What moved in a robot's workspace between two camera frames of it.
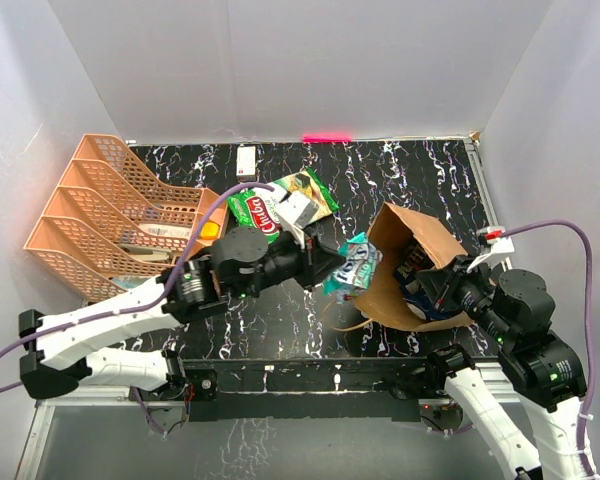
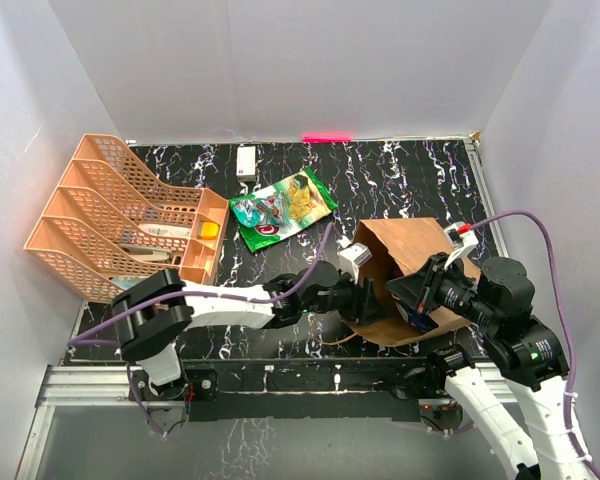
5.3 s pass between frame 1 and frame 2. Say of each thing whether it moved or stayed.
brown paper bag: moved
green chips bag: stayed
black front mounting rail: stayed
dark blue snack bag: moved
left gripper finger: moved
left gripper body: moved
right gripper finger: moved
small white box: stayed
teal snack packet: moved
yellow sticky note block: stayed
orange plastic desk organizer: stayed
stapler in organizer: stayed
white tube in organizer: stayed
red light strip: stayed
